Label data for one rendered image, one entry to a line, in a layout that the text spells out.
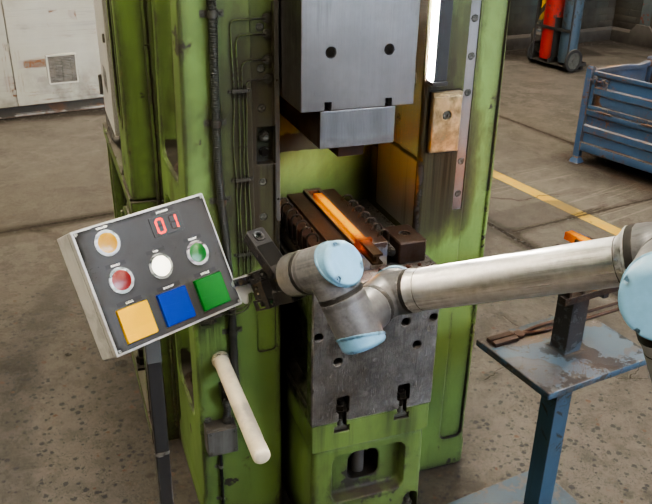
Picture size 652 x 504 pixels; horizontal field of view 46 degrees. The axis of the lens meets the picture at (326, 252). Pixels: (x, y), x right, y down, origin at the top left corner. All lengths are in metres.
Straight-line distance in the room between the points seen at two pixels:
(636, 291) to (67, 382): 2.60
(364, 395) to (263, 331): 0.34
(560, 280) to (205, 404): 1.28
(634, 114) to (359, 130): 4.01
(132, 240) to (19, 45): 5.40
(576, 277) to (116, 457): 1.99
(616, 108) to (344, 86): 4.12
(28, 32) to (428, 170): 5.23
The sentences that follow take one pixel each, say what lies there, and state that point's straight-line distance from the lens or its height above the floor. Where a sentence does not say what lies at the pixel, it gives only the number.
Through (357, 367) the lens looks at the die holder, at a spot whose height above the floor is 0.64.
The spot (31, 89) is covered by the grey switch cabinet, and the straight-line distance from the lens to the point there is 7.14.
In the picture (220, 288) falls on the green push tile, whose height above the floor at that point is 1.01.
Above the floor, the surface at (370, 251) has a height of 1.01.
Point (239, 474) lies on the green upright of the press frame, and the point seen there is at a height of 0.18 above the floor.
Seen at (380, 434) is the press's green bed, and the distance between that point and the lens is 2.36.
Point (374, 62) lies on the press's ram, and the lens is 1.92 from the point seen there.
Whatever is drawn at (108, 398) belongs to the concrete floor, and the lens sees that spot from 3.24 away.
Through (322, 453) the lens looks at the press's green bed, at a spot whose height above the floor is 0.36.
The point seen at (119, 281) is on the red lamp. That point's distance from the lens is 1.70.
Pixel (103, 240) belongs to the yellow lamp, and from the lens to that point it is 1.71.
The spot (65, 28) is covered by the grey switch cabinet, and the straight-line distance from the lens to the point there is 7.10.
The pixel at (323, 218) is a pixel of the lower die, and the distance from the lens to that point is 2.23.
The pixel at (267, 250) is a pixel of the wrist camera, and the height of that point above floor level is 1.19.
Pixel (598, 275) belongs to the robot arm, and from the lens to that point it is 1.36.
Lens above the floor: 1.86
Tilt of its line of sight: 26 degrees down
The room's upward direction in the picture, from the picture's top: 1 degrees clockwise
